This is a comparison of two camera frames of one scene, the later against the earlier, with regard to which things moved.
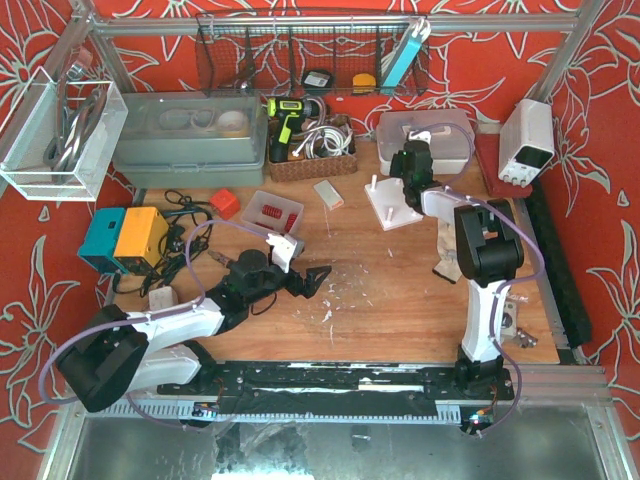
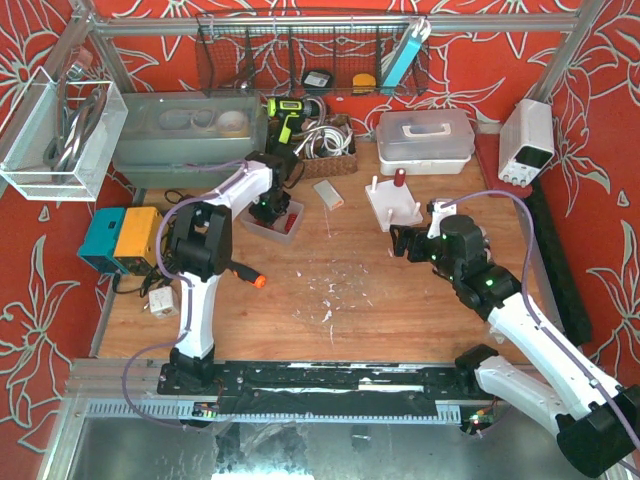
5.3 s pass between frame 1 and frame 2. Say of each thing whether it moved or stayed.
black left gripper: moved
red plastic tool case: stayed
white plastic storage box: stayed
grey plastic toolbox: stayed
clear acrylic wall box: stayed
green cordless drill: stayed
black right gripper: moved
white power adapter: stayed
